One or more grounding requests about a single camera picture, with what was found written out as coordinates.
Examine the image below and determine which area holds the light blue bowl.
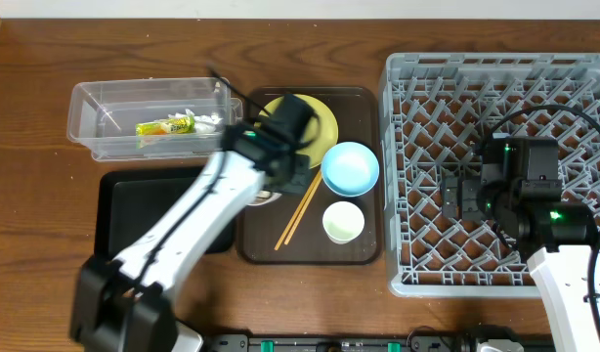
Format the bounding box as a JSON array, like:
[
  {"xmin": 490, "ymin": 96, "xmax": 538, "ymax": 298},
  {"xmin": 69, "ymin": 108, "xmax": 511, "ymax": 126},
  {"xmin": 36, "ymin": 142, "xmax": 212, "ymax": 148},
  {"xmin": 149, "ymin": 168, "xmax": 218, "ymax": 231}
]
[{"xmin": 321, "ymin": 142, "xmax": 380, "ymax": 198}]

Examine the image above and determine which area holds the white tissue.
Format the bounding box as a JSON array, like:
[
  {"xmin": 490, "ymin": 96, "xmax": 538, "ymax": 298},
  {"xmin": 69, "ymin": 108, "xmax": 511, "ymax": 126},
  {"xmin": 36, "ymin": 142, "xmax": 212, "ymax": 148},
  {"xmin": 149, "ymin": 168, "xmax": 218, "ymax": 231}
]
[{"xmin": 168, "ymin": 109, "xmax": 223, "ymax": 134}]

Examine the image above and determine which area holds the grey dishwasher rack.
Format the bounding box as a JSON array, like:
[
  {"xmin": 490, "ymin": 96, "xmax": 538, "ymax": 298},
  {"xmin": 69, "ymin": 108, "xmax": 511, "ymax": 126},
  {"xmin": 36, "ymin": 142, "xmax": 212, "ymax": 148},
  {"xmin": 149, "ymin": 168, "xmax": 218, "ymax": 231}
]
[{"xmin": 379, "ymin": 53, "xmax": 600, "ymax": 298}]

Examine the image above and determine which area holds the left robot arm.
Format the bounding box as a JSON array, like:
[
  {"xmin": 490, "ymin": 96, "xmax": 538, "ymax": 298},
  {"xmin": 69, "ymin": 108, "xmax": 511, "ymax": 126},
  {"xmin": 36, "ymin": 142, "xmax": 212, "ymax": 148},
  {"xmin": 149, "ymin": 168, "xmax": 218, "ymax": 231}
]
[{"xmin": 69, "ymin": 119, "xmax": 308, "ymax": 351}]

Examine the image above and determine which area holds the green orange snack wrapper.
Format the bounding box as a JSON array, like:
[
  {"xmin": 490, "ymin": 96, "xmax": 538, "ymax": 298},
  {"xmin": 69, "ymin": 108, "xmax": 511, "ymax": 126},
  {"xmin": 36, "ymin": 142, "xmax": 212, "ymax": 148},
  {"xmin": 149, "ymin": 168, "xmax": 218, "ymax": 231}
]
[{"xmin": 135, "ymin": 116, "xmax": 195, "ymax": 136}]

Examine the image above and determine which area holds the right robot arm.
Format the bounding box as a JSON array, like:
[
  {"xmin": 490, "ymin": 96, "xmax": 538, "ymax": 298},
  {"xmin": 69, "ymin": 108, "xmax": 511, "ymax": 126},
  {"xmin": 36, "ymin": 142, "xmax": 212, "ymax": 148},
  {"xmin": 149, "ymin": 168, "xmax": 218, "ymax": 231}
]
[{"xmin": 441, "ymin": 170, "xmax": 600, "ymax": 351}]

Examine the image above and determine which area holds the white pink bowl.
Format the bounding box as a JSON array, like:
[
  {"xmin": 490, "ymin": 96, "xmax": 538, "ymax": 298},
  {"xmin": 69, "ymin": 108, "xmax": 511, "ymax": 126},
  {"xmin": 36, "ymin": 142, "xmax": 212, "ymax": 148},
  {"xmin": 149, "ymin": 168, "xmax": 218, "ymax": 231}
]
[{"xmin": 249, "ymin": 190, "xmax": 281, "ymax": 206}]

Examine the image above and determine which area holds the white cup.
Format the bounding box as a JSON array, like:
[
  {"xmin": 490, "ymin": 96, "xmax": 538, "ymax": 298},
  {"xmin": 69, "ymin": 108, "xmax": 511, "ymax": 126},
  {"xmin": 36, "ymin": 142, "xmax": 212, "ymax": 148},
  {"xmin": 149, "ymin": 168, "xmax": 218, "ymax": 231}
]
[{"xmin": 322, "ymin": 201, "xmax": 364, "ymax": 244}]

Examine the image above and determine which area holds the clear plastic waste bin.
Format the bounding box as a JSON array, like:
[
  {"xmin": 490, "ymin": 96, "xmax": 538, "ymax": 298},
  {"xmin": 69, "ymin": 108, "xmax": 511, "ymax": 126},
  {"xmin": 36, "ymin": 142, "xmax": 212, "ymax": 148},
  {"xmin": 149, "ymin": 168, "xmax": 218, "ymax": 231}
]
[{"xmin": 67, "ymin": 77, "xmax": 243, "ymax": 161}]

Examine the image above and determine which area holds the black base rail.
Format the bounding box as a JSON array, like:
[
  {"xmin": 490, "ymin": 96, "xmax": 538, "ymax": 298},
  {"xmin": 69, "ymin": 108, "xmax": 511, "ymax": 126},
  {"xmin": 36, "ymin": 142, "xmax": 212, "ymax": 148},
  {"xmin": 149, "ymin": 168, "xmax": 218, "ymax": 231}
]
[{"xmin": 202, "ymin": 334, "xmax": 455, "ymax": 352}]

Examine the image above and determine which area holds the yellow plate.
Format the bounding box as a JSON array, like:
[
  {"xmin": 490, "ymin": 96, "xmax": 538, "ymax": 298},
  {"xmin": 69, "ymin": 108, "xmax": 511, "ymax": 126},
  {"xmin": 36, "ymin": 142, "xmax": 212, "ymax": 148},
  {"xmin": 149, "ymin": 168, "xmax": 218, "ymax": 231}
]
[{"xmin": 259, "ymin": 94, "xmax": 339, "ymax": 169}]

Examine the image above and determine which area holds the black plastic tray bin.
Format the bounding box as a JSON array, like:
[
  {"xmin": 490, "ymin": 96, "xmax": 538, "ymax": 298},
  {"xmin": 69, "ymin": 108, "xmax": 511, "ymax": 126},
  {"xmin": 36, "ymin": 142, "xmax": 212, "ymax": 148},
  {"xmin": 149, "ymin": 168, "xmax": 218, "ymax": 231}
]
[{"xmin": 94, "ymin": 164, "xmax": 236, "ymax": 262}]

